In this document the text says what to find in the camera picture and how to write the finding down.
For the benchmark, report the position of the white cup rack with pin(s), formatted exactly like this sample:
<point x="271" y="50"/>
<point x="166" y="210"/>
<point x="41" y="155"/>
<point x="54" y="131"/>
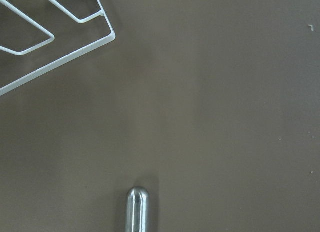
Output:
<point x="38" y="36"/>

